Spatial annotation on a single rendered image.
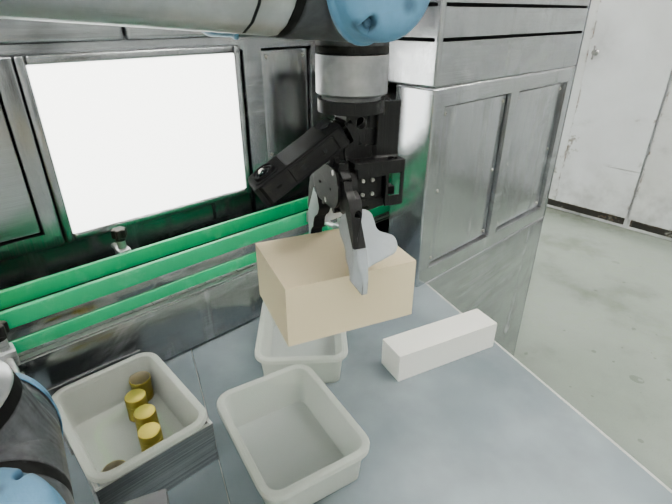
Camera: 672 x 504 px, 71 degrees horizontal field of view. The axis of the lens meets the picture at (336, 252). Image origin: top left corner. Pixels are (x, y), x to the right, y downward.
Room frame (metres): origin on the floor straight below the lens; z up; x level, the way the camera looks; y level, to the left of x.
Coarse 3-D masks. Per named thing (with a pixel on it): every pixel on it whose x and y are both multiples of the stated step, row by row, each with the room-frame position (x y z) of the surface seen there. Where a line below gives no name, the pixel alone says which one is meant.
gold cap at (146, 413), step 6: (138, 408) 0.56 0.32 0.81; (144, 408) 0.56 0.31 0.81; (150, 408) 0.56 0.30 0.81; (138, 414) 0.54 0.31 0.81; (144, 414) 0.54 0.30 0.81; (150, 414) 0.54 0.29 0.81; (156, 414) 0.55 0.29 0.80; (138, 420) 0.54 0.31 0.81; (144, 420) 0.54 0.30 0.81; (150, 420) 0.54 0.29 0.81; (156, 420) 0.55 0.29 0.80; (138, 426) 0.54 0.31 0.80
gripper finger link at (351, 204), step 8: (344, 184) 0.46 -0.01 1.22; (344, 192) 0.46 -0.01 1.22; (352, 192) 0.46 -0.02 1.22; (344, 200) 0.46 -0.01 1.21; (352, 200) 0.46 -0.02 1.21; (360, 200) 0.46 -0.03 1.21; (344, 208) 0.46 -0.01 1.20; (352, 208) 0.45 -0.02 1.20; (360, 208) 0.45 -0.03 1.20; (352, 216) 0.45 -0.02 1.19; (360, 216) 0.45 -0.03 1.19; (352, 224) 0.44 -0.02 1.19; (360, 224) 0.45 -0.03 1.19; (352, 232) 0.44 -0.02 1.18; (360, 232) 0.45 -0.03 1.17; (352, 240) 0.44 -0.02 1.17; (360, 240) 0.45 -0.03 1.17; (360, 248) 0.44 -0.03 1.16
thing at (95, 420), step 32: (96, 384) 0.60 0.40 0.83; (128, 384) 0.63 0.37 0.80; (160, 384) 0.63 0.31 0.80; (64, 416) 0.52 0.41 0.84; (96, 416) 0.58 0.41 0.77; (160, 416) 0.58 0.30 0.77; (192, 416) 0.54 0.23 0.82; (96, 448) 0.52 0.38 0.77; (128, 448) 0.52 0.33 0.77; (160, 448) 0.46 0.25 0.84; (96, 480) 0.41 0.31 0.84
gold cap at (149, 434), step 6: (144, 426) 0.52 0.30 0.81; (150, 426) 0.52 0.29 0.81; (156, 426) 0.52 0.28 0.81; (138, 432) 0.51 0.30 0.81; (144, 432) 0.51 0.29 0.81; (150, 432) 0.51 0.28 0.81; (156, 432) 0.51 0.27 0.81; (138, 438) 0.50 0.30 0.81; (144, 438) 0.50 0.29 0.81; (150, 438) 0.50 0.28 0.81; (156, 438) 0.50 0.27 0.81; (162, 438) 0.51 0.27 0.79; (144, 444) 0.50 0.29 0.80; (150, 444) 0.50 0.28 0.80; (144, 450) 0.50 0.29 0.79
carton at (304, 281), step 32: (256, 256) 0.53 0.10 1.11; (288, 256) 0.49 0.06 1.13; (320, 256) 0.49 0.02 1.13; (288, 288) 0.42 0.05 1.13; (320, 288) 0.43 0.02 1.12; (352, 288) 0.45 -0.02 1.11; (384, 288) 0.47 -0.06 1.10; (288, 320) 0.42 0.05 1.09; (320, 320) 0.43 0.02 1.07; (352, 320) 0.45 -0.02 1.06; (384, 320) 0.47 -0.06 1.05
